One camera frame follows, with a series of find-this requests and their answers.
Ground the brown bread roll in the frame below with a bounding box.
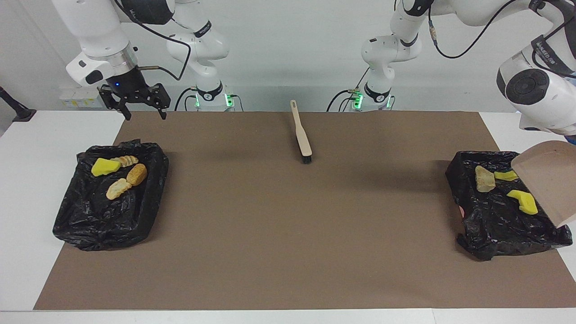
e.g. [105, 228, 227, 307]
[126, 163, 148, 186]

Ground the beige hand brush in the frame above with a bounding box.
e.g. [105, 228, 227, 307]
[290, 99, 313, 164]

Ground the striped orange croissant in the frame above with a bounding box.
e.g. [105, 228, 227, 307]
[475, 166, 496, 193]

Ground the notched green yellow sponge piece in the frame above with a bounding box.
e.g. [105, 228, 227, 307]
[507, 189, 539, 215]

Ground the beige plastic dustpan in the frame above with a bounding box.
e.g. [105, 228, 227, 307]
[511, 140, 576, 226]

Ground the black bag lined bin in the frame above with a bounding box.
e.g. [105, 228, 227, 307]
[445, 150, 574, 261]
[52, 139, 170, 252]

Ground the black stand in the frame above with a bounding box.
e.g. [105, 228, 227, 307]
[0, 85, 37, 123]

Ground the brown table mat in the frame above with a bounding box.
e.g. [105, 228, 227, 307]
[34, 111, 576, 311]

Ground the black base cable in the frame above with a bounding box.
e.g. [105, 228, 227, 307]
[326, 67, 372, 112]
[175, 87, 198, 112]

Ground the dark right arm cable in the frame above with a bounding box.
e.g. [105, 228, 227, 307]
[115, 0, 192, 81]

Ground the dark arm cable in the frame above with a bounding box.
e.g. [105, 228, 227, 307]
[425, 0, 576, 79]
[115, 0, 192, 81]

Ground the dark left arm cable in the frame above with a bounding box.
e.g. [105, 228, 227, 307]
[425, 0, 576, 79]

